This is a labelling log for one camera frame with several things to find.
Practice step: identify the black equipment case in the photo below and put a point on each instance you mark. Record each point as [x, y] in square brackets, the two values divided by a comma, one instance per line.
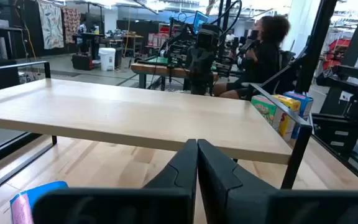
[82, 62]

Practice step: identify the blue-screen monitor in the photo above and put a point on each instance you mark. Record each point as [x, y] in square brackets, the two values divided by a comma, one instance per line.
[200, 20]

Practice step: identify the green cereal box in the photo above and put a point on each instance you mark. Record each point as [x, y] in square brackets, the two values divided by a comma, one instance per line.
[264, 109]

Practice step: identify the wooden table green mat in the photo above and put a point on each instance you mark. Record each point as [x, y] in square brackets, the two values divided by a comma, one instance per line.
[154, 70]

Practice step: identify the red bins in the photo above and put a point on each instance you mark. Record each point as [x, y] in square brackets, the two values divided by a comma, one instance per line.
[337, 46]

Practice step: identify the small wooden table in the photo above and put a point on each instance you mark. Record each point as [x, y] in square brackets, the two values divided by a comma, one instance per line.
[132, 36]

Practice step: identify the black desk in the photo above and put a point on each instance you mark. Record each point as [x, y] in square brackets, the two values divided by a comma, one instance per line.
[89, 35]

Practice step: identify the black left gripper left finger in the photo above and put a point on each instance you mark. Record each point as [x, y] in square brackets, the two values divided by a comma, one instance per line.
[172, 202]

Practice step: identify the yellow cereal box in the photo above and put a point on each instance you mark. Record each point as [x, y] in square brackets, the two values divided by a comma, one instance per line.
[286, 126]

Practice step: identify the white floral hanging cloth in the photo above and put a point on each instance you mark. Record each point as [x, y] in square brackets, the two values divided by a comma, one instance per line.
[51, 26]

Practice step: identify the blue cereal box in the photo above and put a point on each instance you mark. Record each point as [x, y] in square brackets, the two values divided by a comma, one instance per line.
[304, 104]
[20, 208]

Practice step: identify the red storage rack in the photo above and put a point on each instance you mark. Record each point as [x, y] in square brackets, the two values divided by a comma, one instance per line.
[158, 39]

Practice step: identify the white trash bin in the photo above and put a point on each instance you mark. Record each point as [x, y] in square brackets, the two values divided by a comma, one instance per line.
[107, 59]

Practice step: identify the red patterned hanging cloth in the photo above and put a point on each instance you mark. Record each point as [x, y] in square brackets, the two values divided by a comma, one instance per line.
[71, 25]

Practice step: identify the black aluminium table frame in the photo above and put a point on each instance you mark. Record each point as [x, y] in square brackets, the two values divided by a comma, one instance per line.
[317, 40]

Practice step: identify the black office chair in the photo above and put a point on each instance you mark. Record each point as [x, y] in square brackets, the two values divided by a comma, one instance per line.
[286, 59]

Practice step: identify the person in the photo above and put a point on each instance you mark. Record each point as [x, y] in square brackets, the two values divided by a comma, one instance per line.
[264, 62]
[82, 28]
[230, 37]

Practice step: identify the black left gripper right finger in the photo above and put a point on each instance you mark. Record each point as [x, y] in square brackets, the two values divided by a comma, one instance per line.
[228, 193]

